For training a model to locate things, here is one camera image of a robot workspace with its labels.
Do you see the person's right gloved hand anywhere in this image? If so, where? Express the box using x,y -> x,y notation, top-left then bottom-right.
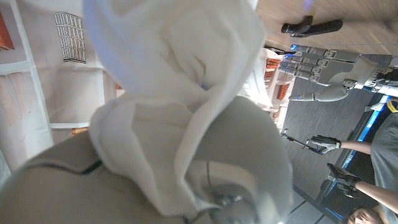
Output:
326,162 -> 362,198

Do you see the person's left gloved hand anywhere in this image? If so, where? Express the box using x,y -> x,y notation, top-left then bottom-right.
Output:
306,134 -> 342,156

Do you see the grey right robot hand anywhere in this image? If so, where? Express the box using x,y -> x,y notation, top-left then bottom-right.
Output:
0,95 -> 295,224

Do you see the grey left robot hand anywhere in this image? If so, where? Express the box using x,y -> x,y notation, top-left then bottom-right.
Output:
278,43 -> 379,103

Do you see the thin black handheld rod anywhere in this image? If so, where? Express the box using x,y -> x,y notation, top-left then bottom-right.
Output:
280,128 -> 323,155

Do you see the white napkin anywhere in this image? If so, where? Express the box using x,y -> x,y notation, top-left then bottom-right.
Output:
82,0 -> 295,219

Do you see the person's right forearm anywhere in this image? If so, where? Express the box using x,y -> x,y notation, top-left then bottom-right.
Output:
354,180 -> 398,216

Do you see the person's left forearm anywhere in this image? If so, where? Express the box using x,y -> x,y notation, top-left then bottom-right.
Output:
340,139 -> 373,156

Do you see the black spring clamp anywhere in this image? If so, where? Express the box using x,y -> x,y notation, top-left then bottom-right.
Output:
280,15 -> 344,39

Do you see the person in jeans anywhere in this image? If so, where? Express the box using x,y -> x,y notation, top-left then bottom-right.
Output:
347,111 -> 398,224

